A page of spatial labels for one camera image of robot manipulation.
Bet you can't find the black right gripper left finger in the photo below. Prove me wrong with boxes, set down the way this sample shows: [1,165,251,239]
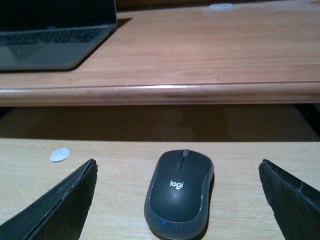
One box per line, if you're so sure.
[0,159,98,240]

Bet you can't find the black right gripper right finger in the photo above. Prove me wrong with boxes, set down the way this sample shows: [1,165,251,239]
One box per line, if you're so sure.
[258,159,320,240]

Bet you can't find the dark grey Logitech mouse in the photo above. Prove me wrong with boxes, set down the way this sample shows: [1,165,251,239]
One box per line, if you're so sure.
[144,149,214,240]

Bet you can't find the white round sticker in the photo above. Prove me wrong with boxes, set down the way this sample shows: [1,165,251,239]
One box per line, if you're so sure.
[49,147,70,163]

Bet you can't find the pull-out wooden keyboard tray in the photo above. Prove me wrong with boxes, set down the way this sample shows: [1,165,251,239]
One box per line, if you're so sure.
[0,104,320,240]

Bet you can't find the wooden desk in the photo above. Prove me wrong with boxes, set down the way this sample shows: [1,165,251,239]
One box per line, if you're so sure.
[0,0,320,107]

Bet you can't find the grey laptop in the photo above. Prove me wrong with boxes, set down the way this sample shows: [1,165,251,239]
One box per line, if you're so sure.
[0,0,117,72]

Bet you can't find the white oval desk sticker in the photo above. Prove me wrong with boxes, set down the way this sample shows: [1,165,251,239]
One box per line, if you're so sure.
[208,3,234,11]

